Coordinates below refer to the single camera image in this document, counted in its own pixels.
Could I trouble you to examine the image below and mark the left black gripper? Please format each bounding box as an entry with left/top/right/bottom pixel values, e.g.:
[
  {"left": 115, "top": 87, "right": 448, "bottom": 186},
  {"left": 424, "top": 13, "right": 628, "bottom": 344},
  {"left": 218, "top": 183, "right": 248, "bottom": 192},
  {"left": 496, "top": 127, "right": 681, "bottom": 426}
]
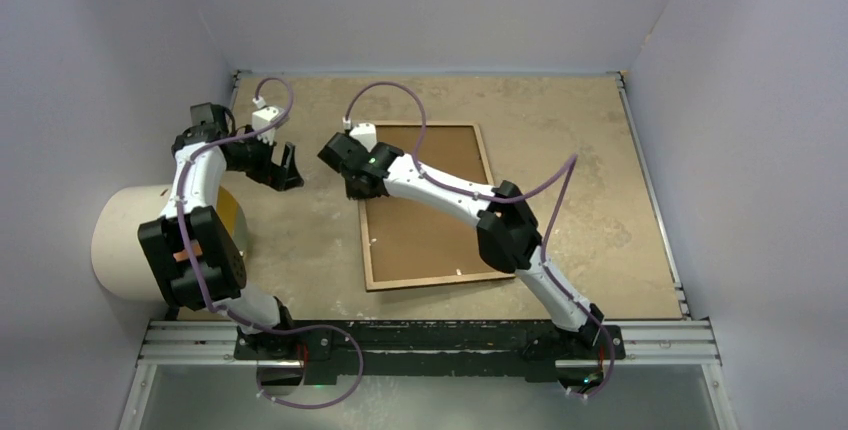
[{"left": 226, "top": 125, "right": 302, "bottom": 191}]

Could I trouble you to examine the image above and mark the brown cardboard backing board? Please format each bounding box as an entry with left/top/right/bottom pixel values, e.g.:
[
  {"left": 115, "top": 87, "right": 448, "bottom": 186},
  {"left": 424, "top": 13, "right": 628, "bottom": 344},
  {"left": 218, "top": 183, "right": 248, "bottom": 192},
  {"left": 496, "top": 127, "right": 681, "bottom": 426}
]
[{"left": 360, "top": 125, "right": 511, "bottom": 286}]

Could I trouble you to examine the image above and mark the black wooden picture frame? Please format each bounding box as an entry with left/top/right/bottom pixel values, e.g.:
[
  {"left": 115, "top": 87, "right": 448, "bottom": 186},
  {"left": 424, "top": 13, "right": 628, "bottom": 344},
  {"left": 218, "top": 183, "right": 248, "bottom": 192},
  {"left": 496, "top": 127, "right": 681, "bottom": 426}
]
[{"left": 356, "top": 122, "right": 517, "bottom": 293}]

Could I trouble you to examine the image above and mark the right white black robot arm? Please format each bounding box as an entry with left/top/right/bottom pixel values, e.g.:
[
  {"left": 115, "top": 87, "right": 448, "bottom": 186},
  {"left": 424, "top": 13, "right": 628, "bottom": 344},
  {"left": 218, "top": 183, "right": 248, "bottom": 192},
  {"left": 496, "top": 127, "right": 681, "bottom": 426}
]
[{"left": 317, "top": 132, "right": 613, "bottom": 357}]

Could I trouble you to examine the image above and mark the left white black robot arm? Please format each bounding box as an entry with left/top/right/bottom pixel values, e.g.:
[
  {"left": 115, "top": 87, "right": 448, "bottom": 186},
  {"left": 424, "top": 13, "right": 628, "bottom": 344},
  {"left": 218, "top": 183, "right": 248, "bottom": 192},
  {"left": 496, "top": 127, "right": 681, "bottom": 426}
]
[{"left": 137, "top": 97, "right": 304, "bottom": 359}]

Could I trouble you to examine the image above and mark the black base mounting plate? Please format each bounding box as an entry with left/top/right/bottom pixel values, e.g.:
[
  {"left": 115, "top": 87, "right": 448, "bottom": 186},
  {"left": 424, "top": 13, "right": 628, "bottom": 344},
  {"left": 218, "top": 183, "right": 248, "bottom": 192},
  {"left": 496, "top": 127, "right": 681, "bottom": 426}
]
[{"left": 234, "top": 320, "right": 626, "bottom": 388}]

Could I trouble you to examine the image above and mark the white cylinder orange lid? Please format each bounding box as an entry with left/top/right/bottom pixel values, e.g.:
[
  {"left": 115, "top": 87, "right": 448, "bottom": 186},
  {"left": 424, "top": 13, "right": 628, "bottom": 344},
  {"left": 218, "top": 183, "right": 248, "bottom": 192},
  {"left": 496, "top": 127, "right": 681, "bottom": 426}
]
[{"left": 90, "top": 183, "right": 250, "bottom": 302}]

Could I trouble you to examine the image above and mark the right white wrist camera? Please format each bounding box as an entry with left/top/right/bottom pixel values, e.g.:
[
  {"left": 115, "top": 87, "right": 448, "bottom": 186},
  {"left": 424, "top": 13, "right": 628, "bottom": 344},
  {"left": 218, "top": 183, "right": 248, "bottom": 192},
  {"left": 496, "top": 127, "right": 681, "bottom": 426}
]
[{"left": 348, "top": 122, "right": 378, "bottom": 152}]

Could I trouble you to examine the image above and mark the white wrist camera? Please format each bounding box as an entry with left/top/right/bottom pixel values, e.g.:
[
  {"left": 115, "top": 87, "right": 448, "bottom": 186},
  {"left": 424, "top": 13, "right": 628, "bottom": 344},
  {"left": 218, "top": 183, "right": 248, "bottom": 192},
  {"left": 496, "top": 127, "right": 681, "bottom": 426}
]
[
  {"left": 251, "top": 106, "right": 283, "bottom": 146},
  {"left": 348, "top": 122, "right": 378, "bottom": 152}
]

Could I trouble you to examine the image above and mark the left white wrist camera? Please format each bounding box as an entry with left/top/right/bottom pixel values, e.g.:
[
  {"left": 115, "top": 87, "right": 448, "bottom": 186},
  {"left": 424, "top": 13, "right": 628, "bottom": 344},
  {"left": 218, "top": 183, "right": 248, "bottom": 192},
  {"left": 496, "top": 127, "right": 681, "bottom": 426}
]
[{"left": 251, "top": 106, "right": 283, "bottom": 146}]

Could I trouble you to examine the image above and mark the aluminium rail frame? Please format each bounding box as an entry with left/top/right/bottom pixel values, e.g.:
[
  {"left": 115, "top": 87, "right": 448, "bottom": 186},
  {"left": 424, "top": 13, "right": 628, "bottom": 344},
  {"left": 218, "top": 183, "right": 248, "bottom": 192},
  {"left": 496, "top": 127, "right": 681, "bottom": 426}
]
[{"left": 129, "top": 74, "right": 737, "bottom": 429}]

